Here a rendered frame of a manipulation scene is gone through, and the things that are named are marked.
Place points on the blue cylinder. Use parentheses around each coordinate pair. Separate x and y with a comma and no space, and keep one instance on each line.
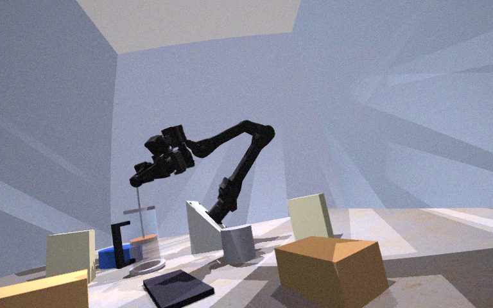
(107,259)

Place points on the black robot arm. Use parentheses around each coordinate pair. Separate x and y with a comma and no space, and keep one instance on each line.
(230,187)

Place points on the brown box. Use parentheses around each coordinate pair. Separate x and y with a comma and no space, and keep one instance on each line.
(335,273)
(63,291)

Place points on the glass french press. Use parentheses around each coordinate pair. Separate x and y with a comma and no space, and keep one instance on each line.
(143,238)

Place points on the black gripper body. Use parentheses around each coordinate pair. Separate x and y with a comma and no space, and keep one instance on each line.
(173,162)

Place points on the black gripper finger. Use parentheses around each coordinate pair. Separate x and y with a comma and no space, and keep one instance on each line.
(156,171)
(143,167)

